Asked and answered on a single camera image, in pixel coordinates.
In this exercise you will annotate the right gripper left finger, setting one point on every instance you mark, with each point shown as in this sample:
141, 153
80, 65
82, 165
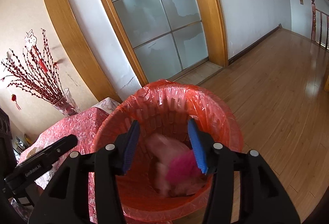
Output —
115, 159

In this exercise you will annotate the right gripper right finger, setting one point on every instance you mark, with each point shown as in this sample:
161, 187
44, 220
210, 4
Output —
214, 158

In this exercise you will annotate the magenta plastic bag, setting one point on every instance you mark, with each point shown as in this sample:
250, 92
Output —
183, 168

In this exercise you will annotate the clear plastic bag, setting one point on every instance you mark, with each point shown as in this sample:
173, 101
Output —
165, 149

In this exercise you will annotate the red floral tablecloth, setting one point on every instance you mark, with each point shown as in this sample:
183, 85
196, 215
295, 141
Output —
84, 125

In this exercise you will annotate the red basket with liner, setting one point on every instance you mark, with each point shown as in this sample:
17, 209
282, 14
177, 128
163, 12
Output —
165, 107

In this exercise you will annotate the glass vase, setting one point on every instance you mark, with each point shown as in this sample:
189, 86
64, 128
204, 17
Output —
66, 105

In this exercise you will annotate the small red lantern ornament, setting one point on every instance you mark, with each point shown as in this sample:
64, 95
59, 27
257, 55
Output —
14, 99

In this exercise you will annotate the red berry branches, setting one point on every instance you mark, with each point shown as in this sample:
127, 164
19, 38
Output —
22, 72

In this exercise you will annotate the red fu character ornament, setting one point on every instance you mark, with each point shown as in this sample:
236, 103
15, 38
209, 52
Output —
44, 58

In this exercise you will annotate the wooden stair railing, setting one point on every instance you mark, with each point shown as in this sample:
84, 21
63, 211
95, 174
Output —
319, 27

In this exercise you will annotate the frosted glass sliding door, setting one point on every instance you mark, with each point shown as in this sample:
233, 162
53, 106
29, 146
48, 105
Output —
167, 36

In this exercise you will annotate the wooden door frame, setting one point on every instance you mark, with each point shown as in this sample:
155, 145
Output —
98, 47

